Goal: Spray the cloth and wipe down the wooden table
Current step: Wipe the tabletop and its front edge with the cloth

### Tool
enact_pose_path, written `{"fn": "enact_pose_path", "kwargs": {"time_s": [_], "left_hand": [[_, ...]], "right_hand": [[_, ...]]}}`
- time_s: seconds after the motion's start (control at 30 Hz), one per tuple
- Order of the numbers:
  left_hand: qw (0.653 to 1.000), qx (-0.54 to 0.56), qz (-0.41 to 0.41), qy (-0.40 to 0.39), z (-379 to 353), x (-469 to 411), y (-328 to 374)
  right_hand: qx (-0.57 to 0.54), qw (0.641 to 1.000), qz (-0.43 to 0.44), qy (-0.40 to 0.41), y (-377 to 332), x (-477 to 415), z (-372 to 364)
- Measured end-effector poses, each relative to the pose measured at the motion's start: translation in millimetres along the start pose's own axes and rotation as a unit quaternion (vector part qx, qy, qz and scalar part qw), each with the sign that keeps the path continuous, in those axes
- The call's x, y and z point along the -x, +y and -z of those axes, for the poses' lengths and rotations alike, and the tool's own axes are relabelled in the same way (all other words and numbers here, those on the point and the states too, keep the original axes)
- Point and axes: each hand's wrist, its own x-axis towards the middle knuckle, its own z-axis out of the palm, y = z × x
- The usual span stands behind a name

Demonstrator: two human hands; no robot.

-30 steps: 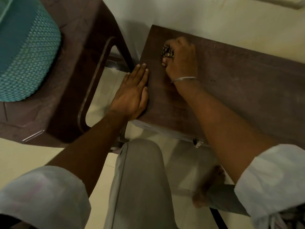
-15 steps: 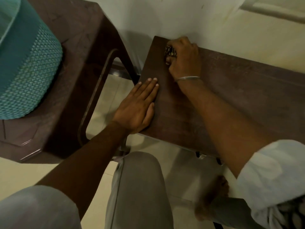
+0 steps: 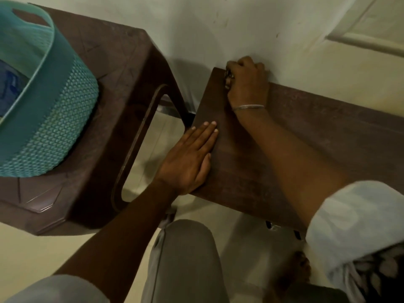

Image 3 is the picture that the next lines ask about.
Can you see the person's left little finger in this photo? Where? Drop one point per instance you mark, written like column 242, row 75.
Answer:
column 184, row 138

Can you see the person's left forearm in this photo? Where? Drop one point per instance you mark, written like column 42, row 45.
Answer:
column 120, row 236

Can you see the person's right forearm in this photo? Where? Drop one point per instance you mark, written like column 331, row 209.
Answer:
column 290, row 160

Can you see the black patterned garment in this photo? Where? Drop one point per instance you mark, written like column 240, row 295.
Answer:
column 378, row 274

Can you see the thin metal bangle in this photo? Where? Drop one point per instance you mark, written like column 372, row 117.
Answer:
column 249, row 107

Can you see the white right sleeve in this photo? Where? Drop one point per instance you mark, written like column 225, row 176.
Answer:
column 353, row 224

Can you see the small metal object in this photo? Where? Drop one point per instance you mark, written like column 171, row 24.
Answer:
column 228, row 78

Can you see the person's grey trouser leg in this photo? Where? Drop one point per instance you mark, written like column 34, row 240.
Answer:
column 186, row 265

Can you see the grey left sleeve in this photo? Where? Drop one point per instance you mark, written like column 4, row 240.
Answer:
column 60, row 291

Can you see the white panelled door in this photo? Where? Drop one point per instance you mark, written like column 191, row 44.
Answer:
column 369, row 25

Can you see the person's left thumb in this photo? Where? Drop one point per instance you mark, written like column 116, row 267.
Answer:
column 206, row 165

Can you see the brown plastic stool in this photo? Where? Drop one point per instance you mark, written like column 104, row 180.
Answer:
column 120, row 100

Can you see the person's left middle finger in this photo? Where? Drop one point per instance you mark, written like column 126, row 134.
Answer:
column 203, row 138

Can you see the person's right hand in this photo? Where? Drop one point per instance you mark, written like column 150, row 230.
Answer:
column 249, row 86

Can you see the teal woven plastic basket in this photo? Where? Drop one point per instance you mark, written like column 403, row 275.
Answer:
column 47, row 100

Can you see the person's foot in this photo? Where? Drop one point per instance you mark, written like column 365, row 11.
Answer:
column 293, row 271

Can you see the person's left hand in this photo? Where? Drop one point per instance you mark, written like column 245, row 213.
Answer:
column 184, row 167

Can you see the blue cloth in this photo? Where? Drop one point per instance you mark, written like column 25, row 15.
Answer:
column 9, row 88

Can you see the person's right fingers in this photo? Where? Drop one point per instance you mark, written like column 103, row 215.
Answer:
column 244, row 64

